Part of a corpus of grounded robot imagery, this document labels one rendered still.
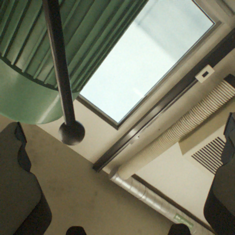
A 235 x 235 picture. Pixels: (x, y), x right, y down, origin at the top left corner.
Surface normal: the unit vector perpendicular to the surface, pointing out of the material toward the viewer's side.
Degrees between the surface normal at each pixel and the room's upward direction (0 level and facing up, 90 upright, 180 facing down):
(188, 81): 90
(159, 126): 90
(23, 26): 90
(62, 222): 180
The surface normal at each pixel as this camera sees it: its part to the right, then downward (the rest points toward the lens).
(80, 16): 0.25, 0.68
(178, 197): -0.11, 0.46
